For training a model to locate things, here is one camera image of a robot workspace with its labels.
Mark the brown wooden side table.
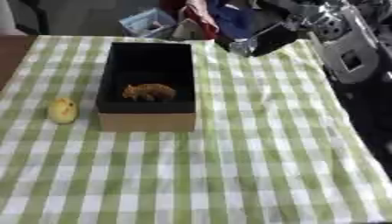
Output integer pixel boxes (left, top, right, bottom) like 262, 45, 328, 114
0, 28, 39, 91

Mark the tan cardboard box black inside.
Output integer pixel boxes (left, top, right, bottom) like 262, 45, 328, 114
94, 41, 200, 133

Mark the red and blue cloth bundle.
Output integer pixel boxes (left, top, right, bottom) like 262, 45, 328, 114
157, 0, 257, 41

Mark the pale blue bag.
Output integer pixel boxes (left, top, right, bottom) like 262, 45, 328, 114
117, 7, 179, 39

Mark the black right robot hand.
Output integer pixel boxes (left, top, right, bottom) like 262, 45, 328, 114
227, 20, 302, 58

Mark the yellow toy fruit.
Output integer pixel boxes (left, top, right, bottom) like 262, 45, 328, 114
45, 97, 80, 124

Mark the black chair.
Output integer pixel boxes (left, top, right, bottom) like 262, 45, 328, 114
13, 0, 53, 36

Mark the brown toy animal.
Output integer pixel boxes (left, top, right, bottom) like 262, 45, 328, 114
121, 83, 178, 102

